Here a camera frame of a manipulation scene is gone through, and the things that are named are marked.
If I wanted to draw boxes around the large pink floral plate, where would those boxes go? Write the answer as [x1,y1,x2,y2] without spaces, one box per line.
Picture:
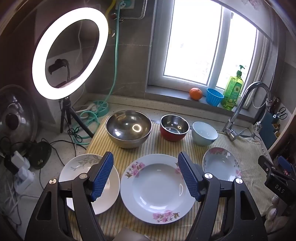
[120,154,197,224]

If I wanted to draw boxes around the metal flexible hose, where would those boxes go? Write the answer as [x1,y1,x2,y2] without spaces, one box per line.
[136,0,149,19]

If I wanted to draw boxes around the scissors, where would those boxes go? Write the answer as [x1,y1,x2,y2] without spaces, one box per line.
[273,107,288,120]

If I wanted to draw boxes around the tangled black cable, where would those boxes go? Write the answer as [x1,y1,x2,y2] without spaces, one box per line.
[68,127,84,144]

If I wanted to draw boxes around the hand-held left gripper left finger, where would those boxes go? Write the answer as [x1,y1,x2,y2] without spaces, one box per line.
[24,152,114,241]

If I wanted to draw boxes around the orange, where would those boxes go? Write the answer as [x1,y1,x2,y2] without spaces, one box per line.
[189,88,203,100]

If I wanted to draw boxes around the light blue ceramic bowl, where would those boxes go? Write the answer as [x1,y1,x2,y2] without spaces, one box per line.
[191,121,218,146]

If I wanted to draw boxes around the chrome faucet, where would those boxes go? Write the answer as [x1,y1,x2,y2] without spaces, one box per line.
[222,82,272,142]

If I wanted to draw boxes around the teal round power strip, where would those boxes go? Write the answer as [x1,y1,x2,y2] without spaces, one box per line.
[91,100,110,117]

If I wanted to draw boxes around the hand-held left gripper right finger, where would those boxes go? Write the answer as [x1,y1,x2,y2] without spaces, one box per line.
[178,152,271,241]

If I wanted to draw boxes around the white cable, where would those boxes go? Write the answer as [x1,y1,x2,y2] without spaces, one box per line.
[0,181,26,224]

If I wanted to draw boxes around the striped yellow cloth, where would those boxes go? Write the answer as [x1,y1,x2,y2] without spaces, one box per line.
[69,116,278,241]

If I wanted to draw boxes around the white ring light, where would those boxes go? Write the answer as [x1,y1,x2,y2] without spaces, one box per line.
[32,7,109,100]

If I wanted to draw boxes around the red steel bowl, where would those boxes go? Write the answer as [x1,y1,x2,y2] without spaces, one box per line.
[160,114,190,142]

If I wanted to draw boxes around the white charger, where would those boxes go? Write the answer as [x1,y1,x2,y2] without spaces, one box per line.
[16,167,36,194]
[10,151,31,168]

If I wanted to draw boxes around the small pink floral plate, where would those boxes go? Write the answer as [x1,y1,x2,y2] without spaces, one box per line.
[202,147,243,182]

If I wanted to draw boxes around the blue utensil holder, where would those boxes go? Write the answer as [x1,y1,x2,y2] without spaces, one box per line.
[261,111,281,149]

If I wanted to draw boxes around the white leaf pattern plate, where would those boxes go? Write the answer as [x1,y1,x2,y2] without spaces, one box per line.
[59,153,121,215]

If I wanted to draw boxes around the white plug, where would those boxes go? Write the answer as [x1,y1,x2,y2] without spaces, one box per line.
[80,103,97,114]

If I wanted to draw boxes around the person's right hand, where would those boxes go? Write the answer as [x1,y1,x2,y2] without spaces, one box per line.
[265,192,290,230]

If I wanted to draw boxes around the green dish soap bottle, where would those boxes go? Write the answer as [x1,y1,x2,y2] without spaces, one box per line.
[221,65,245,111]

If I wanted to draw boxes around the black phone holder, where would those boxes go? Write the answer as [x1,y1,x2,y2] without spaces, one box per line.
[48,59,73,88]

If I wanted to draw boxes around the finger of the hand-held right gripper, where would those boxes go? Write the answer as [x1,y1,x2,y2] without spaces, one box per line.
[277,156,293,175]
[258,155,279,179]

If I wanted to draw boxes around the wall socket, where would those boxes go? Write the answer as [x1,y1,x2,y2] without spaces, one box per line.
[116,0,136,10]

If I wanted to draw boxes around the large steel bowl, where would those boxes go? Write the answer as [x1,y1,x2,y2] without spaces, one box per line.
[106,110,152,149]

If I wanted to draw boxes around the blue silicone cup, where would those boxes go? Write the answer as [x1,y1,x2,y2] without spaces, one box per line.
[206,88,224,107]

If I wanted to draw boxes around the window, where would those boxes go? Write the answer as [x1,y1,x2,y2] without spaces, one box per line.
[147,0,272,93]

